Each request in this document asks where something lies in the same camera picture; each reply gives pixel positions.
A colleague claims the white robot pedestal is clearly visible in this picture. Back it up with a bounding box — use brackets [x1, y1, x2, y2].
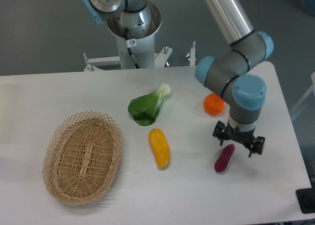
[107, 2, 161, 69]

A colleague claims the blue object top right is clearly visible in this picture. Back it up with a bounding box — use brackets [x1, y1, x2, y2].
[301, 0, 315, 16]

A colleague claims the woven wicker basket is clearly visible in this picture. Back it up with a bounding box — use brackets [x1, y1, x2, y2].
[42, 111, 122, 205]

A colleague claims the purple sweet potato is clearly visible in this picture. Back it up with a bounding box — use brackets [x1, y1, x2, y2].
[214, 144, 235, 173]

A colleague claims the black device at table edge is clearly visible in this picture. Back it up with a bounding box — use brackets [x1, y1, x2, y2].
[296, 188, 315, 214]

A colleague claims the white metal base frame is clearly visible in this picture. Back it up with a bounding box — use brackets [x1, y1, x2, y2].
[83, 41, 197, 72]

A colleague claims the yellow squash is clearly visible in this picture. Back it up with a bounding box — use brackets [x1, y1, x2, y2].
[148, 129, 170, 168]

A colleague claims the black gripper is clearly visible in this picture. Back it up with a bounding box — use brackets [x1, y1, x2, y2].
[213, 121, 265, 158]

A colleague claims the green bok choy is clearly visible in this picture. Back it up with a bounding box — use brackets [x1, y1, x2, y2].
[127, 83, 171, 126]

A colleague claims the orange mandarin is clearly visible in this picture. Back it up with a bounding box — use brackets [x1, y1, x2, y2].
[203, 93, 225, 116]

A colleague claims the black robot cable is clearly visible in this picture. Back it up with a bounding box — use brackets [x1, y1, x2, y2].
[124, 28, 140, 69]

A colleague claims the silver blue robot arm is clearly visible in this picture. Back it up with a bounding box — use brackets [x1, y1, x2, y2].
[81, 0, 274, 154]

